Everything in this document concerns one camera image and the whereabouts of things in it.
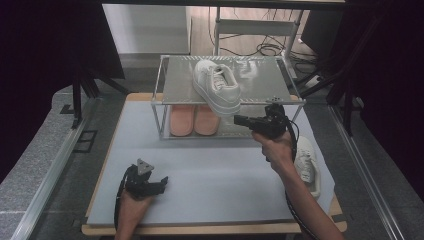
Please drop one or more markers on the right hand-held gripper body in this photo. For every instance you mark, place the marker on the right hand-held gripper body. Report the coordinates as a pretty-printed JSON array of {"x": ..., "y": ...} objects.
[{"x": 271, "y": 123}]

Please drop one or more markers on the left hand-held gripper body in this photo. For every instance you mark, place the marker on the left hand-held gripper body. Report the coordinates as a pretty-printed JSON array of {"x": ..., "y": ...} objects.
[{"x": 138, "y": 183}]

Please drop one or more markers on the white sneaker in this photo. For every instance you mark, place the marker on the white sneaker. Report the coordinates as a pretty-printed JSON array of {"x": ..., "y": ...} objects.
[
  {"x": 216, "y": 90},
  {"x": 306, "y": 163}
]

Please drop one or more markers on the metal two-tier shoe rack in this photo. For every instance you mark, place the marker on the metal two-tier shoe rack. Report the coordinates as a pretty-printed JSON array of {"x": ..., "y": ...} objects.
[{"x": 180, "y": 83}]

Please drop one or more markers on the person's left hand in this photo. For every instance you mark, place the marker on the person's left hand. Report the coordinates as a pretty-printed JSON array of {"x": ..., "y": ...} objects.
[{"x": 133, "y": 208}]

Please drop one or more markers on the person's right hand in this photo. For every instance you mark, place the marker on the person's right hand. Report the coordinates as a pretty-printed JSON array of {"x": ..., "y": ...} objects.
[{"x": 278, "y": 153}]

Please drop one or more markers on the pink slipper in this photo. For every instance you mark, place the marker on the pink slipper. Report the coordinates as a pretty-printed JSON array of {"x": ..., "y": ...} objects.
[
  {"x": 181, "y": 121},
  {"x": 206, "y": 121}
]

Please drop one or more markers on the light grey table mat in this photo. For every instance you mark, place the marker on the light grey table mat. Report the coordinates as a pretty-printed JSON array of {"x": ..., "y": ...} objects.
[{"x": 216, "y": 186}]

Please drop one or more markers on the white power strip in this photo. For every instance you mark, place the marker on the white power strip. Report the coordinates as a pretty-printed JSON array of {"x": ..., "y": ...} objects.
[{"x": 315, "y": 80}]

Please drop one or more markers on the black metal stand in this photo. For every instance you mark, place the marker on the black metal stand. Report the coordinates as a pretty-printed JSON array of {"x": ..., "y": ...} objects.
[
  {"x": 77, "y": 100},
  {"x": 348, "y": 116}
]

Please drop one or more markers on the dark monitor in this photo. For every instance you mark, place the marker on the dark monitor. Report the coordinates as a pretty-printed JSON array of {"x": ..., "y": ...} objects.
[{"x": 321, "y": 33}]

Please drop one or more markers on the white board panel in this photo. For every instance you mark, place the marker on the white board panel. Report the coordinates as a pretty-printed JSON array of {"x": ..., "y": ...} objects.
[{"x": 146, "y": 30}]

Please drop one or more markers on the dark curtain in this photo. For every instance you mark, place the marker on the dark curtain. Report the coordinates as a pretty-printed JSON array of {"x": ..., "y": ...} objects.
[
  {"x": 33, "y": 50},
  {"x": 400, "y": 83}
]

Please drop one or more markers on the long aluminium floor rail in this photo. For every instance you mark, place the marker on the long aluminium floor rail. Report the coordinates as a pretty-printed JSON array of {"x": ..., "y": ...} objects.
[
  {"x": 50, "y": 180},
  {"x": 366, "y": 173}
]

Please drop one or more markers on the grey metal frame stand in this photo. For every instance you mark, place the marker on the grey metal frame stand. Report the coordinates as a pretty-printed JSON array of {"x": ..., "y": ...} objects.
[{"x": 256, "y": 27}]

